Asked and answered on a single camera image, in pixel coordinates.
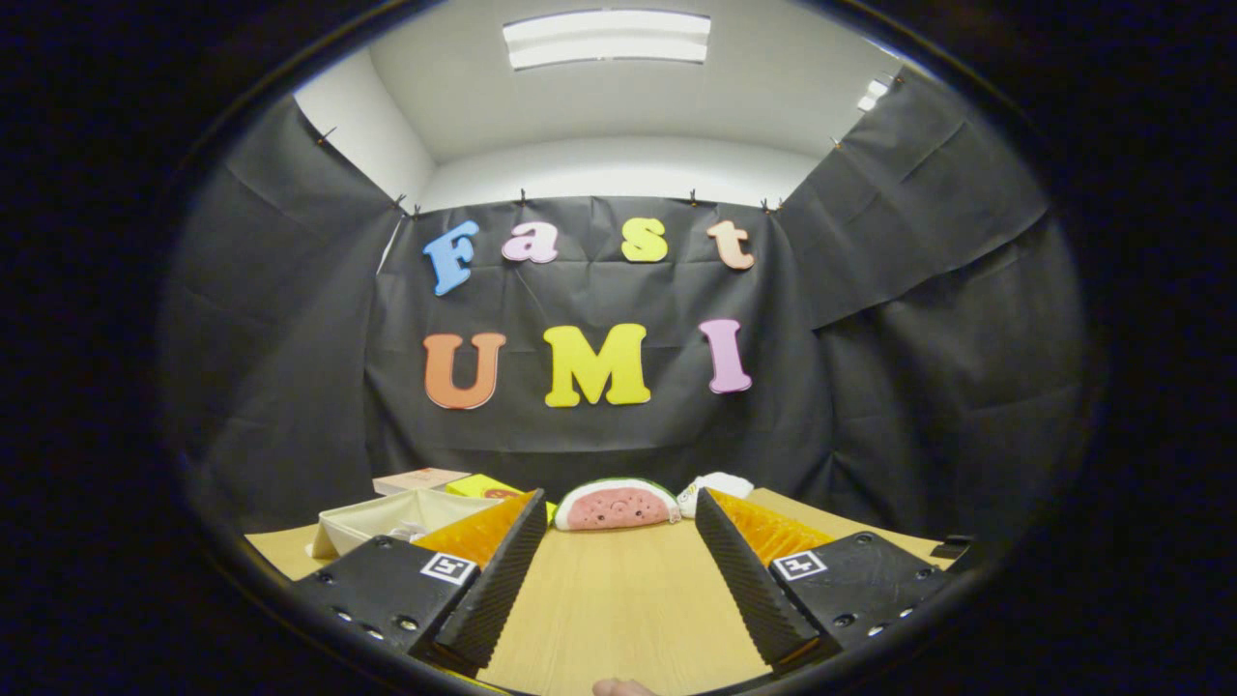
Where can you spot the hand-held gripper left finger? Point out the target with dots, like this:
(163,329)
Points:
(493,594)

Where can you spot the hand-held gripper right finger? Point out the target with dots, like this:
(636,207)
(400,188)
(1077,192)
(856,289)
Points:
(749,590)

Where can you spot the beige storage box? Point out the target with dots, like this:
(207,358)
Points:
(367,517)

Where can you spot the white plush toy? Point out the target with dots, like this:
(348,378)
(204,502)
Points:
(720,485)

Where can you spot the yellow book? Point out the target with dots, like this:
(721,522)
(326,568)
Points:
(474,485)

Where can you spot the watermelon slice plush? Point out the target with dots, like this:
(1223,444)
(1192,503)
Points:
(618,507)

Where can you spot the small black object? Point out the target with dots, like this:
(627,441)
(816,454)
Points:
(955,546)

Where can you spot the small ceiling light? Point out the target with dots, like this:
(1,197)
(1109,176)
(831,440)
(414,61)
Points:
(872,95)

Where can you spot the large ceiling light panel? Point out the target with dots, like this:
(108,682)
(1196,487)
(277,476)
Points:
(607,39)

